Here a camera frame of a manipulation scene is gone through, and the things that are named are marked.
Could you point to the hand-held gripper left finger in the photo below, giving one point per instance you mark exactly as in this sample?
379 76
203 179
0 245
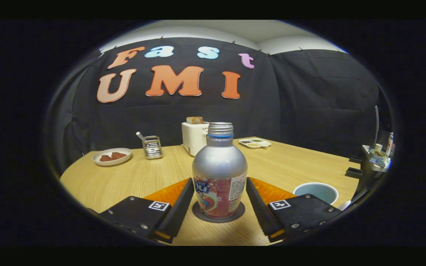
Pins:
178 212

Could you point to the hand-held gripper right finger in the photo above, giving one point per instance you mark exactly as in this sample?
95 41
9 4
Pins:
261 210

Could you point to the dark brown round coaster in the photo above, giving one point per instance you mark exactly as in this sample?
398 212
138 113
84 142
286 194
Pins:
240 212

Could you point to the white cup blue inside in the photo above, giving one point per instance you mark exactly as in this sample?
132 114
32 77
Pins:
316 190

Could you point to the silver juice bottle red label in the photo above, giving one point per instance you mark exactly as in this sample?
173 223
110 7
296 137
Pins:
219 166

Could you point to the wooden table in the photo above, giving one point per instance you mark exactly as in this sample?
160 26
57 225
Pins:
124 181

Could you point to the white divided snack tray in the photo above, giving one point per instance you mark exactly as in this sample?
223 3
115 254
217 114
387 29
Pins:
254 143

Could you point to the metal mesh utensil holder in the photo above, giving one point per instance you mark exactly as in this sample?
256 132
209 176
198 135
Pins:
152 147

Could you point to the white toaster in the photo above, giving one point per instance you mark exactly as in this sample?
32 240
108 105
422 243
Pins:
192 138

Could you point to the red-brown food piece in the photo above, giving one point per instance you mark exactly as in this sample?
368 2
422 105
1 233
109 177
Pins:
119 155
105 158

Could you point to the white oval plate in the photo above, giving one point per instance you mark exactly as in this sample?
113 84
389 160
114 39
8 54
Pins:
104 163

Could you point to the pair of brown toast slices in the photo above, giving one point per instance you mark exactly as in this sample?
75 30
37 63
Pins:
194 120

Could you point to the black table clamp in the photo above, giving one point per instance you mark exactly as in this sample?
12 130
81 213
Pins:
353 172
355 159

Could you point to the black backdrop cloth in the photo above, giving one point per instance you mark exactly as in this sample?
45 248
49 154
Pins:
309 111

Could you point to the side stand with small items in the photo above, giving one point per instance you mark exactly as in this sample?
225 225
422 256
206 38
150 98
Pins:
377 155

